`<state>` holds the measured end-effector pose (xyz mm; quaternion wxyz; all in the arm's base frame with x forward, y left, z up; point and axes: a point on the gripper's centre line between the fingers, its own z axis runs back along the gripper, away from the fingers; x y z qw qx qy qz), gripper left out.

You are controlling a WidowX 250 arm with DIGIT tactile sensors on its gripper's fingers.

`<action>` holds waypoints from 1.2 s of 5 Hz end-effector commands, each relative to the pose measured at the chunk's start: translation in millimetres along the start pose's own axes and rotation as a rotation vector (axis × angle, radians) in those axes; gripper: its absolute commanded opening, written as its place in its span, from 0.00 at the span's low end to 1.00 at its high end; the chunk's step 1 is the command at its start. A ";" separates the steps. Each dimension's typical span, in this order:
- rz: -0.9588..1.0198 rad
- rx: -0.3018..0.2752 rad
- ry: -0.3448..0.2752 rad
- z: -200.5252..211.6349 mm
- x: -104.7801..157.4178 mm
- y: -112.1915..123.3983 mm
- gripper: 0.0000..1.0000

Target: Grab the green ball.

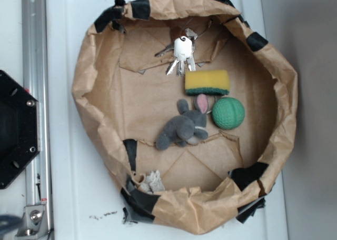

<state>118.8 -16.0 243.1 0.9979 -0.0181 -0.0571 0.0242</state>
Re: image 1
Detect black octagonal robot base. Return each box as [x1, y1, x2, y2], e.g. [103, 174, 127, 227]
[0, 71, 39, 189]

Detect green dimpled ball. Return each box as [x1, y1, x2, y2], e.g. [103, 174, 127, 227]
[212, 97, 245, 129]

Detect brown paper bag bin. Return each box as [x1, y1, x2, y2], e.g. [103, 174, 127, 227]
[72, 0, 298, 235]

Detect grey plush bunny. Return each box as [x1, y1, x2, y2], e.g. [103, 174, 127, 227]
[155, 94, 209, 151]

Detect yellow green sponge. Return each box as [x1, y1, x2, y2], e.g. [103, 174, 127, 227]
[185, 69, 230, 96]

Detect silver key bunch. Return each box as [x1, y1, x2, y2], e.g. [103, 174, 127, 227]
[155, 28, 197, 77]

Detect white crumpled cloth scrap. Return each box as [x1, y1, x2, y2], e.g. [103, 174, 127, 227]
[140, 170, 165, 194]

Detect white tray board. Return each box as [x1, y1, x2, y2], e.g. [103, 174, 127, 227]
[46, 0, 288, 239]

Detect aluminium rail profile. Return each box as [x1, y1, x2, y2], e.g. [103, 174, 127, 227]
[22, 0, 54, 239]

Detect metal corner bracket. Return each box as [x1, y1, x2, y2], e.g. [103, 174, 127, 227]
[15, 205, 49, 239]

